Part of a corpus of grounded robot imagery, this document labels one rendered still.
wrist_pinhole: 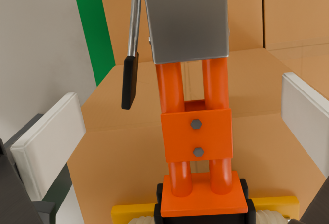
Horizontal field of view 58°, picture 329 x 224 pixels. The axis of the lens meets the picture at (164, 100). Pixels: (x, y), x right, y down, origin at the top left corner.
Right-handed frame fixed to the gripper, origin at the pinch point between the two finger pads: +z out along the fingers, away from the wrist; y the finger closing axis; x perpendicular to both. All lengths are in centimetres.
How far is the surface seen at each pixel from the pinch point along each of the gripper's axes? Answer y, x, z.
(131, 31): -3.6, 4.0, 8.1
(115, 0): -16, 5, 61
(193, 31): 1.4, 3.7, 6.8
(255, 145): 9.4, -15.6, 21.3
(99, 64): -40, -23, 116
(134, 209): -9.5, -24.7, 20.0
